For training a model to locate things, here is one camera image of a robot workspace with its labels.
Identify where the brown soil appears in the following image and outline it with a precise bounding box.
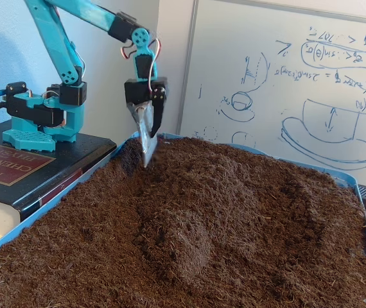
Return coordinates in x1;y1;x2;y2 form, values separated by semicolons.
0;134;366;308

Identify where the blue plastic tray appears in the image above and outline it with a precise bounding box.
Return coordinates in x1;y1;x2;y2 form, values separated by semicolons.
0;129;366;308

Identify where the red white servo wire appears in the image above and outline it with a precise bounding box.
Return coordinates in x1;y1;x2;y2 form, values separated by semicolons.
119;38;162;94

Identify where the whiteboard with blue drawings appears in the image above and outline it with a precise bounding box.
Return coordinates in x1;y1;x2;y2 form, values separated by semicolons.
175;0;366;192

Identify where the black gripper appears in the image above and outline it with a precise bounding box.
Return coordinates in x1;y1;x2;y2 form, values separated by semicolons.
124;76;168;137

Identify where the silver foil-taped blade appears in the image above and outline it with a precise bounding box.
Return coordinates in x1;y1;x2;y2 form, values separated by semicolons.
128;99;160;168

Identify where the black chemistry physics handbook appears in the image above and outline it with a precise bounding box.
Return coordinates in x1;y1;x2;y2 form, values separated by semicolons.
0;121;118;240

